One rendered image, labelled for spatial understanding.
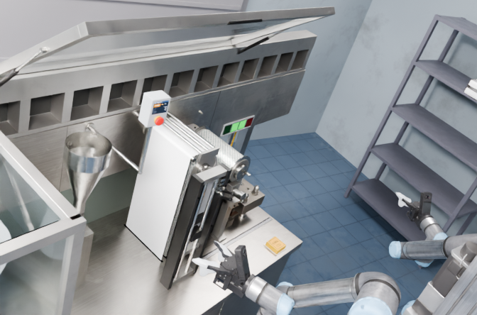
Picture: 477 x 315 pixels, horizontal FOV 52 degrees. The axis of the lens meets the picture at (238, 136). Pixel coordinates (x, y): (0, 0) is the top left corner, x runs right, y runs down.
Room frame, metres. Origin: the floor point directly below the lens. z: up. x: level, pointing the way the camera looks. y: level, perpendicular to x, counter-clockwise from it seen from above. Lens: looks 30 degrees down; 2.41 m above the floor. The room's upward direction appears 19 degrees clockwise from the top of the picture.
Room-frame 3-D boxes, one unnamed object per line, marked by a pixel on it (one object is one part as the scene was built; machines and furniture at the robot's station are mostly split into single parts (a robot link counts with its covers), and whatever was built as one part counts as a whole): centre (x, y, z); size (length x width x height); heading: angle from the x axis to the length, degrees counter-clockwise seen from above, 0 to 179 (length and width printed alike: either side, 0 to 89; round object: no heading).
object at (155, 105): (1.32, 0.27, 1.66); 0.07 x 0.07 x 0.10; 53
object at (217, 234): (1.72, -0.06, 1.05); 0.06 x 0.05 x 0.31; 58
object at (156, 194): (1.57, 0.26, 1.17); 0.34 x 0.05 x 0.54; 58
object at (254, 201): (2.01, -0.01, 1.00); 0.40 x 0.16 x 0.06; 58
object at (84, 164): (1.21, 0.42, 1.50); 0.14 x 0.14 x 0.06
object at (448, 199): (3.63, -1.56, 0.89); 0.92 x 0.40 x 1.78; 44
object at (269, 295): (1.15, -0.29, 1.21); 0.11 x 0.08 x 0.09; 70
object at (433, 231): (1.82, -0.98, 1.21); 0.11 x 0.08 x 0.09; 18
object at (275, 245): (1.78, -0.33, 0.91); 0.07 x 0.07 x 0.02; 58
